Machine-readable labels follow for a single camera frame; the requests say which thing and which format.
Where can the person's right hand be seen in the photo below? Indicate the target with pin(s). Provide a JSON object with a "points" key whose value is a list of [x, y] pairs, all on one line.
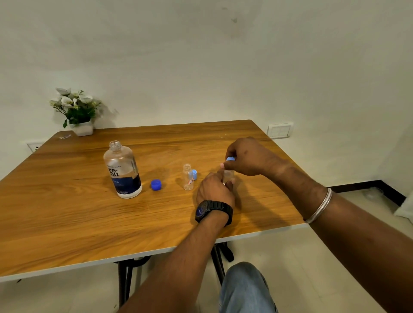
{"points": [[251, 158]]}

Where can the person's left hand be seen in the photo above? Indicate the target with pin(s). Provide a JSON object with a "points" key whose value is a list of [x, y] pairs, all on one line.
{"points": [[214, 190]]}

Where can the clear plain small bottle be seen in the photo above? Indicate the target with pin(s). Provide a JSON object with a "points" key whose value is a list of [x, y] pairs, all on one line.
{"points": [[228, 175]]}

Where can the clear small bottle red label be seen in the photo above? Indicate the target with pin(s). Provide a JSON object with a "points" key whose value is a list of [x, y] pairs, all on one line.
{"points": [[188, 179]]}

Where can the dark blue bottle cap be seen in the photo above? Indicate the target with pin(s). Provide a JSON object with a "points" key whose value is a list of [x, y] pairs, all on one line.
{"points": [[156, 185]]}

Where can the clear large bottle blue label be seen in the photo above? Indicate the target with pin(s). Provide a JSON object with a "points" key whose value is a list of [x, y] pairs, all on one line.
{"points": [[121, 164]]}

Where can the person's right forearm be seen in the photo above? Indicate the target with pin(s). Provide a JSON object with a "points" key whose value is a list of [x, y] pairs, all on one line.
{"points": [[361, 245]]}

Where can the person's left forearm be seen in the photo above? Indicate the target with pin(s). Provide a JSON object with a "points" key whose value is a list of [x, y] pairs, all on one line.
{"points": [[180, 267]]}

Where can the person's right leg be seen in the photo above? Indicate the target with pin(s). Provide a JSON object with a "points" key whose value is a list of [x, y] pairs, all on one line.
{"points": [[245, 290]]}

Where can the black wristwatch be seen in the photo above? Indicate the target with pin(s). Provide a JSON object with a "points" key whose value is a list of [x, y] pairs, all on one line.
{"points": [[214, 206]]}

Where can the silver bangle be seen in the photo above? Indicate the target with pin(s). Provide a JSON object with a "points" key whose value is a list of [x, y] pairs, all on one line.
{"points": [[319, 208]]}

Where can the translucent plastic object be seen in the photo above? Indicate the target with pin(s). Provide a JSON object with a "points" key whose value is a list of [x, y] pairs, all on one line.
{"points": [[373, 194]]}

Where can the white flowers in white pot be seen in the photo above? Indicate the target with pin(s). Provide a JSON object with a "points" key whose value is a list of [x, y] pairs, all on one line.
{"points": [[77, 111]]}

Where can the small crumpled wrapper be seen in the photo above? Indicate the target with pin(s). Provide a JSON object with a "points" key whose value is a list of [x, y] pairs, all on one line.
{"points": [[64, 136]]}

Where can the white power socket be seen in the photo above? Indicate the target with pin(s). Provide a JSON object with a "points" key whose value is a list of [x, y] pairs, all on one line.
{"points": [[35, 147]]}

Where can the white wall switch plate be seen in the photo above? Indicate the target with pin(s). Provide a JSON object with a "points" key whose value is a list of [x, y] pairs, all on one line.
{"points": [[280, 130]]}

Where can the black metal table frame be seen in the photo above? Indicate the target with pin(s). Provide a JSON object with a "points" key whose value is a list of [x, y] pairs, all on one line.
{"points": [[122, 283]]}

